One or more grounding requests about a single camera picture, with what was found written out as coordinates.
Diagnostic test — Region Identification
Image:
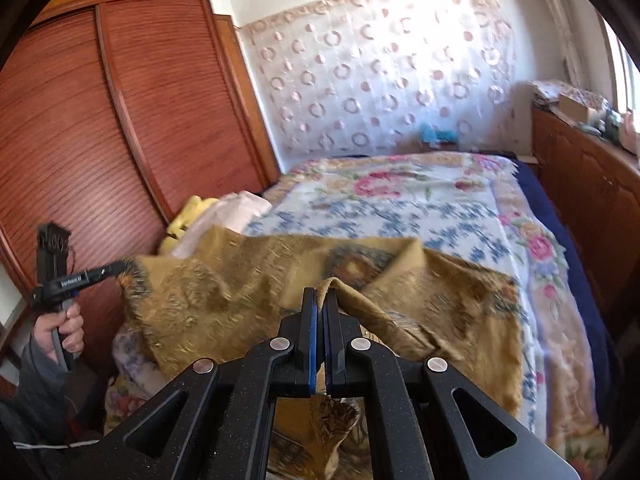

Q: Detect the white folded cloth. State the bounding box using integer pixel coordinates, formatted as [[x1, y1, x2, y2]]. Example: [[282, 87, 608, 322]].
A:
[[164, 191, 271, 258]]

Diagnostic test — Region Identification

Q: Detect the pink bottle on cabinet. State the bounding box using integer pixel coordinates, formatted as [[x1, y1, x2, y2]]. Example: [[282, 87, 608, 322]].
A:
[[618, 108, 637, 155]]

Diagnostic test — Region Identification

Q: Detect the teal blue toy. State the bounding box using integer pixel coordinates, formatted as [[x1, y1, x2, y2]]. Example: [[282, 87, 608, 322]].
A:
[[420, 122, 458, 148]]

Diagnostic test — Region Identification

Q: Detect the sheer pink circle curtain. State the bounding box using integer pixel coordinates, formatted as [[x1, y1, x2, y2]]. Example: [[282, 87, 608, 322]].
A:
[[239, 0, 516, 164]]

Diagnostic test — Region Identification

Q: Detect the navy blue bed cover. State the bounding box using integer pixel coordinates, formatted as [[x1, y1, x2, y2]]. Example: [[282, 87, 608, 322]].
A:
[[514, 159, 620, 420]]

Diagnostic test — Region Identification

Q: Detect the blue white floral bedsheet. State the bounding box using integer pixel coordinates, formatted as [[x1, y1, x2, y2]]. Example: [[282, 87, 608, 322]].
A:
[[106, 196, 546, 428]]

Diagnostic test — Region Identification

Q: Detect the person's left hand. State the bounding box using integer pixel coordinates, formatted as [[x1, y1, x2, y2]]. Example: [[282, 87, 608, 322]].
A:
[[32, 301, 85, 364]]

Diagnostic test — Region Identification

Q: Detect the red brown wooden wardrobe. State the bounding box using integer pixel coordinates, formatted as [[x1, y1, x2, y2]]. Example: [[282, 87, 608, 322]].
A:
[[0, 0, 282, 396]]

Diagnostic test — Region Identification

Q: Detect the olive gold patterned cloth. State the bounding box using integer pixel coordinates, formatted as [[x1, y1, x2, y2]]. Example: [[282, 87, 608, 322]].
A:
[[117, 224, 524, 480]]

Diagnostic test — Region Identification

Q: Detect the dark grey sleeve forearm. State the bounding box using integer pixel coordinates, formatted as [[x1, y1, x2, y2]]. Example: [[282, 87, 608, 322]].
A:
[[1, 339, 103, 479]]

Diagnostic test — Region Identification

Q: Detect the brown wooden side cabinet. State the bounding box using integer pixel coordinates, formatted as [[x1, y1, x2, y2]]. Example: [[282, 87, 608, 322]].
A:
[[532, 106, 639, 313]]

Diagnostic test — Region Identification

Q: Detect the pink floral fleece blanket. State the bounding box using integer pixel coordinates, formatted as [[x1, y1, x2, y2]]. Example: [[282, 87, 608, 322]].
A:
[[259, 153, 610, 479]]

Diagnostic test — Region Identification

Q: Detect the cardboard box on cabinet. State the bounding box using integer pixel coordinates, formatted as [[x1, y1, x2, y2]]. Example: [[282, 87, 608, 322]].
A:
[[558, 93, 600, 125]]

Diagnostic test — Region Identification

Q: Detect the yellow folded cloth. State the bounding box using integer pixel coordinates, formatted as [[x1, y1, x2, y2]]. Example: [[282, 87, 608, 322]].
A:
[[157, 195, 217, 256]]

